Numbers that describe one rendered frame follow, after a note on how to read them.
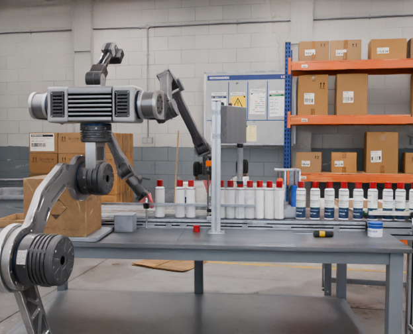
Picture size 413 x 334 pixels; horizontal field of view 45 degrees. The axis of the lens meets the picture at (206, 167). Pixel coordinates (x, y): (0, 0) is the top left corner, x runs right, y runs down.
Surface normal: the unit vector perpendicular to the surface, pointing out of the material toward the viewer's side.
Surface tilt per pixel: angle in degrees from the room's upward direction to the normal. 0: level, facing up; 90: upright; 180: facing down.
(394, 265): 90
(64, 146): 90
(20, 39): 90
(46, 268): 91
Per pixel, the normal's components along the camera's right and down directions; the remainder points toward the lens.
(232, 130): 0.77, 0.04
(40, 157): -0.11, 0.04
